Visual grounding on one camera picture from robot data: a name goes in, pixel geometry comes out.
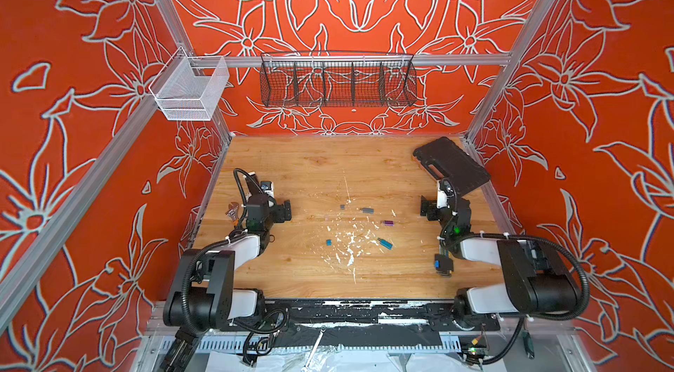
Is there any clear plastic bin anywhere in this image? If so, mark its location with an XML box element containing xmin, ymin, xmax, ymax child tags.
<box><xmin>149</xmin><ymin>46</ymin><xmax>230</xmax><ymax>121</ymax></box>

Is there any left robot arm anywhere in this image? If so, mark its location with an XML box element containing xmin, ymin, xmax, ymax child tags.
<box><xmin>163</xmin><ymin>168</ymin><xmax>292</xmax><ymax>335</ymax></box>

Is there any black wire basket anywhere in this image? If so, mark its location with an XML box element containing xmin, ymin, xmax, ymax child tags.
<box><xmin>260</xmin><ymin>51</ymin><xmax>419</xmax><ymax>109</ymax></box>

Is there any teal usb drive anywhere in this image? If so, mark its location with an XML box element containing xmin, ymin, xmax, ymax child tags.
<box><xmin>377</xmin><ymin>238</ymin><xmax>392</xmax><ymax>250</ymax></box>

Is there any adjustable wrench orange handle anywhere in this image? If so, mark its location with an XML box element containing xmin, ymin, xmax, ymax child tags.
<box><xmin>226</xmin><ymin>202</ymin><xmax>240</xmax><ymax>226</ymax></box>

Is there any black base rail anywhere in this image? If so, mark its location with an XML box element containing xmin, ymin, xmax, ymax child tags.
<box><xmin>220</xmin><ymin>297</ymin><xmax>501</xmax><ymax>333</ymax></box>

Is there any green handled screwdriver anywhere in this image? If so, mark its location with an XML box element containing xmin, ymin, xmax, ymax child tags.
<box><xmin>521</xmin><ymin>331</ymin><xmax>535</xmax><ymax>360</ymax></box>

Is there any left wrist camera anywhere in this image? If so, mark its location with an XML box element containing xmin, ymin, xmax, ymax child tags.
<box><xmin>259</xmin><ymin>181</ymin><xmax>275</xmax><ymax>198</ymax></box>

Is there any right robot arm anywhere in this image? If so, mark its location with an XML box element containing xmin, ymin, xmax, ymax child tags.
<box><xmin>419</xmin><ymin>178</ymin><xmax>591</xmax><ymax>321</ymax></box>

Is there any black tool case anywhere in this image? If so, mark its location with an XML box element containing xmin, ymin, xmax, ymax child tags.
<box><xmin>412</xmin><ymin>137</ymin><xmax>491</xmax><ymax>197</ymax></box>

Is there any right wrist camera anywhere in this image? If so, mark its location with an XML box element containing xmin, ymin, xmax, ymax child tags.
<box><xmin>436</xmin><ymin>181</ymin><xmax>456</xmax><ymax>210</ymax></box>

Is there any black box with blue clip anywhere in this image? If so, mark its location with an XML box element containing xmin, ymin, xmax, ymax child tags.
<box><xmin>435</xmin><ymin>254</ymin><xmax>454</xmax><ymax>277</ymax></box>

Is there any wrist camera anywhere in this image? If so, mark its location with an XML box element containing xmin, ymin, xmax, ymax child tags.
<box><xmin>436</xmin><ymin>181</ymin><xmax>456</xmax><ymax>210</ymax></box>
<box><xmin>259</xmin><ymin>181</ymin><xmax>275</xmax><ymax>198</ymax></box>

